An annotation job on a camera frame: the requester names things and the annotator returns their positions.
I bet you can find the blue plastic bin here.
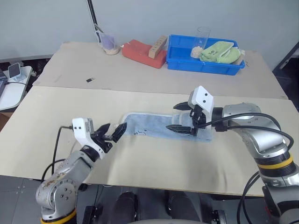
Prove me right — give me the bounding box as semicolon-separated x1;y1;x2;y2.
166;34;246;76

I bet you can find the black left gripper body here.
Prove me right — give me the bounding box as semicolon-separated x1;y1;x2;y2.
90;133;114;154

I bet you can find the dark furniture piece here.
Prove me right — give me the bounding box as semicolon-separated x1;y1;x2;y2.
271;40;299;95

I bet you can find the brown cardboard box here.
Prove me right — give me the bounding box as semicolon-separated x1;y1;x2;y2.
0;112;14;133

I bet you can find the phone on stand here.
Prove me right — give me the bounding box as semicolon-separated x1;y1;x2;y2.
7;63;27;82

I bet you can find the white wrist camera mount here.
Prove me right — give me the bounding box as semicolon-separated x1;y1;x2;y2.
71;117;105;160
187;85;214;127

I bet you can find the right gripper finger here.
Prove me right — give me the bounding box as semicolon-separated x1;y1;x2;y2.
173;101;191;112
165;125;194;136

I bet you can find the light blue towel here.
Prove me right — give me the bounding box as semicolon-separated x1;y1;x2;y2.
120;112;214;143

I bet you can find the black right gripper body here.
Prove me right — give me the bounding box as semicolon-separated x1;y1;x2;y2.
189;105;207;137

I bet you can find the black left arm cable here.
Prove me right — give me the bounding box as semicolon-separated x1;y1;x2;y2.
41;126;76;183

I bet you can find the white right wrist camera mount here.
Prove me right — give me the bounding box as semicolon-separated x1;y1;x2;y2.
187;85;214;127

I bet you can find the tall clear glass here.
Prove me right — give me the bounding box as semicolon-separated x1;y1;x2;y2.
190;26;212;59

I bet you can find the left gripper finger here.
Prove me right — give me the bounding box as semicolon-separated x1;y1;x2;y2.
93;123;111;139
112;122;128;144

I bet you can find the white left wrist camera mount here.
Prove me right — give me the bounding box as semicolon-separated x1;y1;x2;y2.
71;117;105;160

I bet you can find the clear cup with purple cloth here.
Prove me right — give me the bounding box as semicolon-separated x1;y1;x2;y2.
94;28;121;56

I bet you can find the wooden block with holes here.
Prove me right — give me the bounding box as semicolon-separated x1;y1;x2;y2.
148;35;168;60

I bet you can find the red folded cloth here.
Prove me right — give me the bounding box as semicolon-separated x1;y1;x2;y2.
121;39;168;70

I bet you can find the green folded towel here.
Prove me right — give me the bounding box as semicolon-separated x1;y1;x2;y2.
199;40;242;64

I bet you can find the black thin pole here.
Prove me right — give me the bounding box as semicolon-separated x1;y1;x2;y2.
86;0;101;44

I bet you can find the dark rounded shape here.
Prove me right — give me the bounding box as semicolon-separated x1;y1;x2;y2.
164;189;202;224
110;191;140;224

